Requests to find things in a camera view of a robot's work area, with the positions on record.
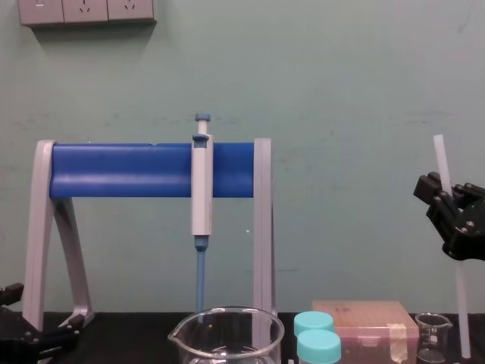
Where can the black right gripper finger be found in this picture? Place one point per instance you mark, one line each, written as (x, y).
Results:
(469, 195)
(435, 206)

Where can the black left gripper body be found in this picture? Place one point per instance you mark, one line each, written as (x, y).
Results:
(17, 337)

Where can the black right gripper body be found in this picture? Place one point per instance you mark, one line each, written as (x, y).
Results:
(471, 235)

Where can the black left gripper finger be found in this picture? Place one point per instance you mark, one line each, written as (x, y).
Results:
(11, 294)
(60, 335)

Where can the white stirring rod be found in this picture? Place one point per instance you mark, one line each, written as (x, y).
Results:
(442, 163)

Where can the small clear glass beaker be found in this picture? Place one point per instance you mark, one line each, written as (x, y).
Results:
(432, 341)

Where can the beige tape strip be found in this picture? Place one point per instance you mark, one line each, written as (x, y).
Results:
(398, 341)

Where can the pink pipette tip box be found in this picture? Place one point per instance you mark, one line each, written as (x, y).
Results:
(363, 314)

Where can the grey pipette stand blue bar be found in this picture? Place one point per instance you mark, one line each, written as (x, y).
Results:
(113, 170)

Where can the bottle with teal cap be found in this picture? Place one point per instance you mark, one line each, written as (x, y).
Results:
(319, 347)
(313, 321)

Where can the grey and blue pipette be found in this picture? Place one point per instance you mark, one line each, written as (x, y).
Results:
(201, 189)

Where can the large clear glass beaker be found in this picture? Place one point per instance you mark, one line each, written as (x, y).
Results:
(273, 341)

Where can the grey wall socket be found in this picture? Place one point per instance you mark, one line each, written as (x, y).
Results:
(130, 8)
(41, 10)
(85, 9)

